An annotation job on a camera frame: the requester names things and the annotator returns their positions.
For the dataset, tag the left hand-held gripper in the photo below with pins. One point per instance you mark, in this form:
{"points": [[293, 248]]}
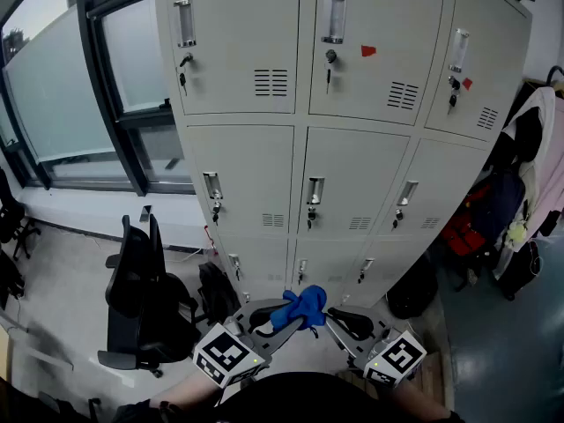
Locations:
{"points": [[227, 353]]}

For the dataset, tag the light wooden desk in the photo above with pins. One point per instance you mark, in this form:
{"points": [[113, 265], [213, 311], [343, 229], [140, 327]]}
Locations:
{"points": [[3, 355]]}

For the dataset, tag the person's left forearm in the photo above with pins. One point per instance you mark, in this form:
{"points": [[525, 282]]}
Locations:
{"points": [[189, 390]]}

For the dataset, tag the grey metal locker cabinet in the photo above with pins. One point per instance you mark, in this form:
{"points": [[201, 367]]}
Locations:
{"points": [[302, 121]]}

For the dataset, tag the black swivel office chair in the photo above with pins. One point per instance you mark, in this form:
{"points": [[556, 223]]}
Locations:
{"points": [[11, 218], [9, 280]]}

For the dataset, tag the person's right forearm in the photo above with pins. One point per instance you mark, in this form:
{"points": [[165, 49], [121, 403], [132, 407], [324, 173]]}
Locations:
{"points": [[414, 401]]}

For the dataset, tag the blue wiping cloth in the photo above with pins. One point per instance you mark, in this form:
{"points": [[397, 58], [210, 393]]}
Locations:
{"points": [[304, 306]]}

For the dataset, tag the pink garment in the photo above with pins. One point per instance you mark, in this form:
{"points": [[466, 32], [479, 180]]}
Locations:
{"points": [[553, 170]]}

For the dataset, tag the yellow-green plush toy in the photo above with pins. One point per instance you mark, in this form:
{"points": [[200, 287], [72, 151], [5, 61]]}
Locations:
{"points": [[516, 232]]}

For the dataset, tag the large red sticker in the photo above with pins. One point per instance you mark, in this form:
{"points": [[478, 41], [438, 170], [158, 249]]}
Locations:
{"points": [[368, 51]]}

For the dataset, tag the small grey wall box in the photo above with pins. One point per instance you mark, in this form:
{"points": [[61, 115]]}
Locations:
{"points": [[146, 214]]}

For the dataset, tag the small red sticker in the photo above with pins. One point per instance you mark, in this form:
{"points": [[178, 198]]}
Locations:
{"points": [[467, 83]]}

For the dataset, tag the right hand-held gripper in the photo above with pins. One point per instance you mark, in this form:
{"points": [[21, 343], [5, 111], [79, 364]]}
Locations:
{"points": [[396, 357]]}

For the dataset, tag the person's black shirt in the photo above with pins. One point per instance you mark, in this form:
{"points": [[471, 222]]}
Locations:
{"points": [[308, 399]]}

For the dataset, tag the black hanging garment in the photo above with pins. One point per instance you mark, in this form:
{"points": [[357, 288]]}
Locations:
{"points": [[529, 135]]}

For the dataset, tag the red bag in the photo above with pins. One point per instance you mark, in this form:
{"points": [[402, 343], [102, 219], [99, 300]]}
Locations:
{"points": [[462, 236]]}

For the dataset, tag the black-framed window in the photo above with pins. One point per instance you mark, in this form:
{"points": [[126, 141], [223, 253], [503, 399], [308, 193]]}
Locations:
{"points": [[57, 95]]}

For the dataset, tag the grey metal locker door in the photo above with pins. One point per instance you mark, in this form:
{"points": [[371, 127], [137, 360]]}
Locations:
{"points": [[247, 161]]}

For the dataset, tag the black suitcase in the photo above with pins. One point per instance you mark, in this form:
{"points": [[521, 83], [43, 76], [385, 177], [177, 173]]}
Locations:
{"points": [[520, 271]]}

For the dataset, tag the black backpack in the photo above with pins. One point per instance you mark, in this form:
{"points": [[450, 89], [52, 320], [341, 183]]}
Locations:
{"points": [[218, 293]]}

